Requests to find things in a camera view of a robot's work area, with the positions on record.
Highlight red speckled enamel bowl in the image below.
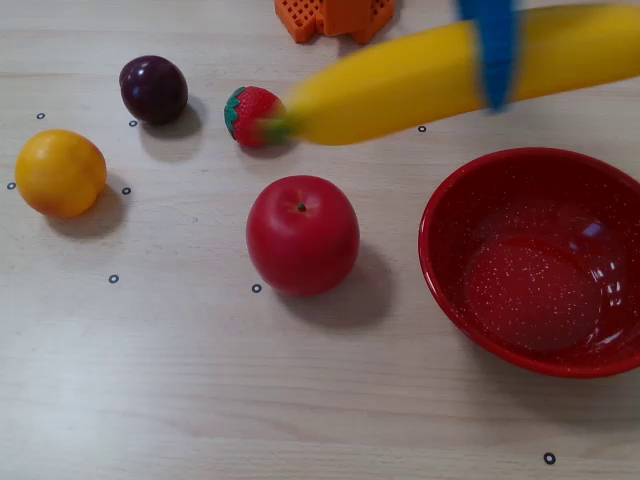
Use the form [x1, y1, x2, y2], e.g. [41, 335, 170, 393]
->
[418, 146, 640, 380]

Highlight yellow plastic banana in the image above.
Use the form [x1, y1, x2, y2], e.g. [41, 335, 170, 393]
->
[259, 3, 640, 147]

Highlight red plastic apple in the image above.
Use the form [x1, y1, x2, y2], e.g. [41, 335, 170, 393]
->
[245, 174, 361, 297]

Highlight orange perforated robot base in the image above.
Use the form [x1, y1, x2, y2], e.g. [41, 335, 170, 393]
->
[273, 0, 396, 45]

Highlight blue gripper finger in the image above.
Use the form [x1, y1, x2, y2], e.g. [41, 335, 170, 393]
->
[458, 0, 520, 113]

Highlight dark purple plastic plum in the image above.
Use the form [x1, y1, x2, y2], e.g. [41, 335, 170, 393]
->
[118, 54, 190, 127]

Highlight orange plastic citrus fruit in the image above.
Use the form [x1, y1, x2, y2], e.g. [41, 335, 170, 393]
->
[14, 129, 108, 220]

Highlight red plastic strawberry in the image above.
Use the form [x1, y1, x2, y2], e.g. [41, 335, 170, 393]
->
[223, 85, 287, 149]

